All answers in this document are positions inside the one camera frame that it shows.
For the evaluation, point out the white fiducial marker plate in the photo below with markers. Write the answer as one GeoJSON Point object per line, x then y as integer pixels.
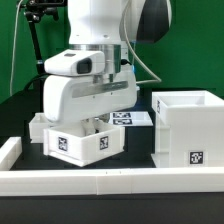
{"type": "Point", "coordinates": [130, 118]}

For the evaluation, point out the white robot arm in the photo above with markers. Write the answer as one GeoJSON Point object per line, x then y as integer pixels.
{"type": "Point", "coordinates": [92, 77]}

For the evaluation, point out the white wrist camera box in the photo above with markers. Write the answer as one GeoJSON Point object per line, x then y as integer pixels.
{"type": "Point", "coordinates": [76, 63]}

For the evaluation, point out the white drawer box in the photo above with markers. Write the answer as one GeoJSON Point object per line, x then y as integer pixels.
{"type": "Point", "coordinates": [36, 127]}
{"type": "Point", "coordinates": [70, 143]}

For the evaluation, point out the white U-shaped fence wall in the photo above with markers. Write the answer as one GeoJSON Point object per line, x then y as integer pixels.
{"type": "Point", "coordinates": [104, 181]}

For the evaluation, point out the white drawer cabinet frame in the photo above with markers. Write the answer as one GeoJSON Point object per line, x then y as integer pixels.
{"type": "Point", "coordinates": [189, 129]}

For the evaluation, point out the white front drawer box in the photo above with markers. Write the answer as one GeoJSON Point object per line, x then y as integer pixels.
{"type": "Point", "coordinates": [70, 143]}

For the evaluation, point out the white rear drawer box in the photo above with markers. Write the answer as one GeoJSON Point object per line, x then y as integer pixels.
{"type": "Point", "coordinates": [36, 127]}

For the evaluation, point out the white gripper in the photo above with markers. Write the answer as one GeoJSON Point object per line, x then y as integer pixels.
{"type": "Point", "coordinates": [68, 99]}

